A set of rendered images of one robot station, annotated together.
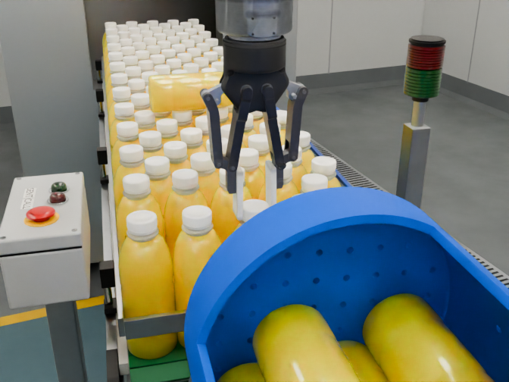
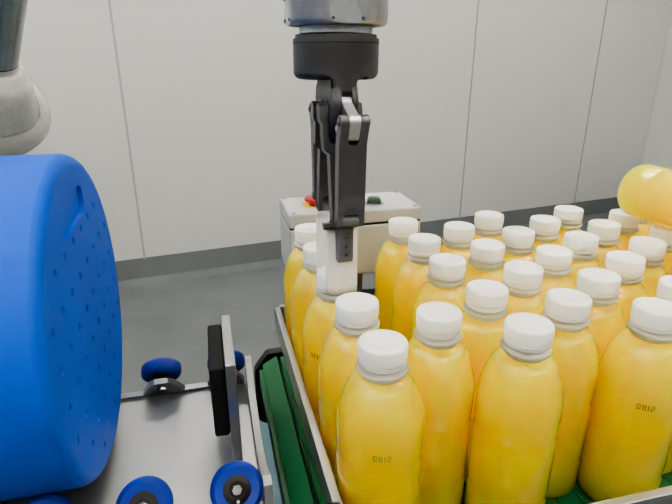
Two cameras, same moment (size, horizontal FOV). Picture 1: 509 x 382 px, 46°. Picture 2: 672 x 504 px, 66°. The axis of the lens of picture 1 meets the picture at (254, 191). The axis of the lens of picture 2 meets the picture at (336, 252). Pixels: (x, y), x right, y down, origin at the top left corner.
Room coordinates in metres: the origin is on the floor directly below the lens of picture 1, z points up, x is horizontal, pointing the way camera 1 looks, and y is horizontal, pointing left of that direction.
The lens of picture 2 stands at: (0.72, -0.49, 1.31)
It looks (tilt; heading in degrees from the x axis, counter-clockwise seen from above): 21 degrees down; 90
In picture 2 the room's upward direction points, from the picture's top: straight up
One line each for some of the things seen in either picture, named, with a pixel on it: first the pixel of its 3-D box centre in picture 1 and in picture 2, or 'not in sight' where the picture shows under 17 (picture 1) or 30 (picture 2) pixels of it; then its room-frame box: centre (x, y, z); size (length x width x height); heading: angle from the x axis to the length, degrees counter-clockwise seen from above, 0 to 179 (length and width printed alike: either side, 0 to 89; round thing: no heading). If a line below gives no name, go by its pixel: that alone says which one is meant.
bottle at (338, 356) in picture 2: not in sight; (355, 404); (0.74, -0.07, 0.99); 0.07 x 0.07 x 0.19
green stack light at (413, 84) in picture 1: (422, 79); not in sight; (1.07, -0.30, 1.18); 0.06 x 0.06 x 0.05
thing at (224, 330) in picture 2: not in sight; (224, 392); (0.61, -0.04, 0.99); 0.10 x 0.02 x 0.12; 104
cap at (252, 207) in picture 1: (254, 212); (335, 280); (0.72, 0.00, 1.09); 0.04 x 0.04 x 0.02
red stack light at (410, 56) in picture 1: (425, 54); not in sight; (1.07, -0.30, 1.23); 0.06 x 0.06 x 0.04
